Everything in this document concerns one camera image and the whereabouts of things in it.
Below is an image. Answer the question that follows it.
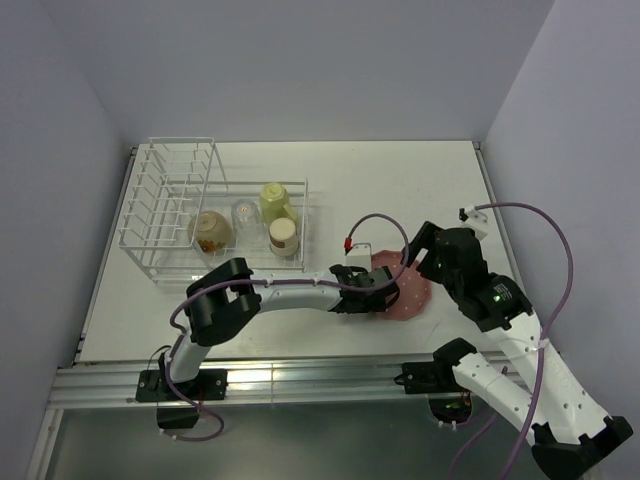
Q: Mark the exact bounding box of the pink dotted plate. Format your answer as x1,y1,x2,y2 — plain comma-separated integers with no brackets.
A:
371,250,431,321

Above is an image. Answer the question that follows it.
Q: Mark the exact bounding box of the white wire dish rack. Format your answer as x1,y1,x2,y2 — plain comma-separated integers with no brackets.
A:
118,137,308,285

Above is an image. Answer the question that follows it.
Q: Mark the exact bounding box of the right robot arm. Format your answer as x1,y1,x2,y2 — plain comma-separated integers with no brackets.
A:
396,222,633,479

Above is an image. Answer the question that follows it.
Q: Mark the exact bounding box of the beige bowl with flower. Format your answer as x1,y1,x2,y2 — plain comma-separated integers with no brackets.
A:
188,210,233,254

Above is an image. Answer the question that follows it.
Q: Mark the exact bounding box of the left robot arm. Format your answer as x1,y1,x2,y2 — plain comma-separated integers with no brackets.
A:
158,258,400,399

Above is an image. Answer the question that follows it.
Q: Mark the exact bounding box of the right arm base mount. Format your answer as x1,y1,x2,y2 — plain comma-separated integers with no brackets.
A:
394,360,473,423

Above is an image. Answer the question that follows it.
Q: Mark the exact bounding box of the yellow-green mug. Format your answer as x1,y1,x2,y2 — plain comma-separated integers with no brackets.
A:
259,182,299,226

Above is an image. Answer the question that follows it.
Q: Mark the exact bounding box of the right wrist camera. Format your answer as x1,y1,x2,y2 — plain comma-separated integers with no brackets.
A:
458,205,489,241

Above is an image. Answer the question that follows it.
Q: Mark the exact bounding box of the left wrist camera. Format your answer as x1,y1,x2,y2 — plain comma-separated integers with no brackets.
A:
344,237,372,271

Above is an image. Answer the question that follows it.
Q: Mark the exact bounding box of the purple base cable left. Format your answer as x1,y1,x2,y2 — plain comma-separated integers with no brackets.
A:
159,394,225,442

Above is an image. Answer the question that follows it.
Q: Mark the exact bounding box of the aluminium rail frame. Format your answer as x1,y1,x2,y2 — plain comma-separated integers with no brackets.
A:
27,141,504,479

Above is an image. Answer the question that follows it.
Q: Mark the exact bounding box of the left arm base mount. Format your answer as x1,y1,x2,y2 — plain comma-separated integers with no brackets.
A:
134,368,227,430

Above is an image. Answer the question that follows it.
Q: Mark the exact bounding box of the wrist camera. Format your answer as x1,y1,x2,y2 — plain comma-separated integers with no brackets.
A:
344,237,372,271
458,205,489,241

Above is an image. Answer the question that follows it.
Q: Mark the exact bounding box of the clear drinking glass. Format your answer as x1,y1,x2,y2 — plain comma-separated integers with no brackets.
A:
231,199,261,244

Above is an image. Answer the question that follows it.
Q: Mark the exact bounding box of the small steel cup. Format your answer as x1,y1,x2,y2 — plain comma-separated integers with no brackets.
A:
269,218,299,257

